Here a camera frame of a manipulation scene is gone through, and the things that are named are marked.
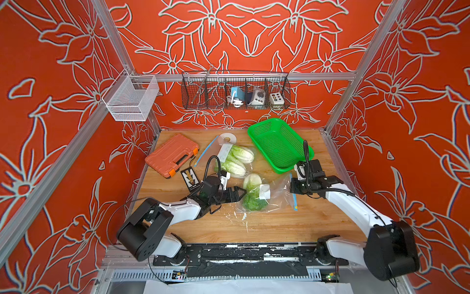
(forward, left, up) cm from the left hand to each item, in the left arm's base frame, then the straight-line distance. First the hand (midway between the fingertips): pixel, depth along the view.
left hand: (242, 192), depth 84 cm
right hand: (+4, -21, +1) cm, 21 cm away
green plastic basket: (+34, -24, -6) cm, 42 cm away
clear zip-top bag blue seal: (+1, -16, 0) cm, 16 cm away
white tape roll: (+40, +7, -5) cm, 41 cm away
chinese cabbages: (+15, +4, +1) cm, 16 cm away
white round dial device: (+40, -6, +26) cm, 48 cm away
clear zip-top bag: (+21, +12, +4) cm, 24 cm away
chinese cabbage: (-4, -4, +2) cm, 6 cm away
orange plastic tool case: (+19, +42, -2) cm, 46 cm away
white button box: (+42, -16, +23) cm, 50 cm away
